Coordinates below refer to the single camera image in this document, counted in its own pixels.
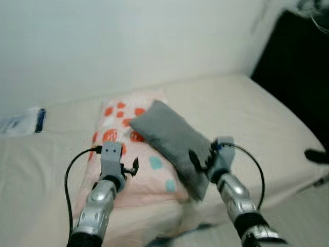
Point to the grey pillow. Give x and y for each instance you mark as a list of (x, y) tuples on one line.
[(175, 144)]

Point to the pink pillow with orange spots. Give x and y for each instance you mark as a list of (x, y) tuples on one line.
[(113, 128)]

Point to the bed with cream sheet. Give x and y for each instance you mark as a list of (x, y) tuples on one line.
[(247, 113)]

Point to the white plastic packet blue end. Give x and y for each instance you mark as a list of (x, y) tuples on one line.
[(20, 122)]

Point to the large black case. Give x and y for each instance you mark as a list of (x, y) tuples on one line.
[(293, 77)]

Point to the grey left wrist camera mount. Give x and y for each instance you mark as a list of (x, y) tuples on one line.
[(111, 157)]

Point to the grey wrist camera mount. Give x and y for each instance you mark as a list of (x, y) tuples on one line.
[(223, 154), (111, 157)]

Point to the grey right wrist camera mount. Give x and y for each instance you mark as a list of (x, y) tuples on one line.
[(223, 154)]

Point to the dark teal bed frame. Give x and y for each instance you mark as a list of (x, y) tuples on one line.
[(323, 180)]

